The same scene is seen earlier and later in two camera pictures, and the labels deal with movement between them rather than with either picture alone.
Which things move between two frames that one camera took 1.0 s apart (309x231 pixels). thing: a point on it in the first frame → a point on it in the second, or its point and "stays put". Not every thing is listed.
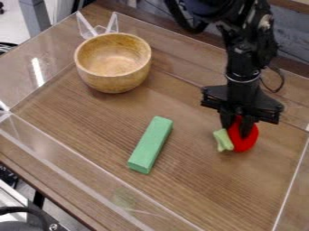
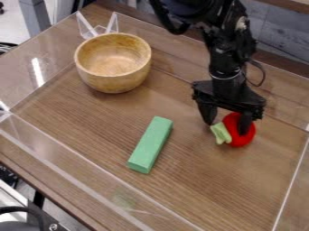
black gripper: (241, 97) → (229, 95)
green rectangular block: (150, 144) stays put
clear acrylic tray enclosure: (105, 126) stays put
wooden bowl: (113, 62) stays put
